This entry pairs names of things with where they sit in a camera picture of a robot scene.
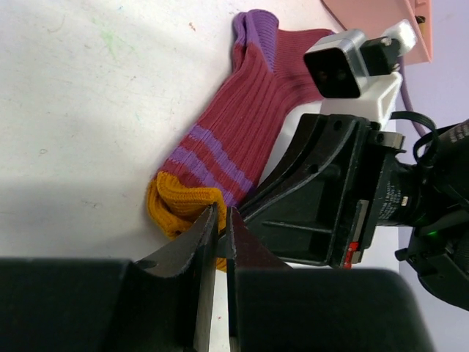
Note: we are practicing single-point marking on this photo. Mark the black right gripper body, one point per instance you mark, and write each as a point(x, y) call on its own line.
point(321, 203)

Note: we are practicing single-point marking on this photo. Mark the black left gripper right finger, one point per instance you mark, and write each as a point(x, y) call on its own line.
point(274, 307)

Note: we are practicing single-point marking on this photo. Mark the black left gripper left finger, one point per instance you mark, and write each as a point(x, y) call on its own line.
point(160, 303)

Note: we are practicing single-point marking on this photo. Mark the maroon purple ribbed sock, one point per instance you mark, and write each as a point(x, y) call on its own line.
point(220, 160)

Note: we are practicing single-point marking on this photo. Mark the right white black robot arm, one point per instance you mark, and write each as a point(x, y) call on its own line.
point(431, 197)

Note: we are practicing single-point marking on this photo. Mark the pink compartment organizer box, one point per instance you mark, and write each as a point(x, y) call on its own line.
point(373, 17)

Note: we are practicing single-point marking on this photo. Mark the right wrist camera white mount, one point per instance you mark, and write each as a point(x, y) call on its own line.
point(360, 76)

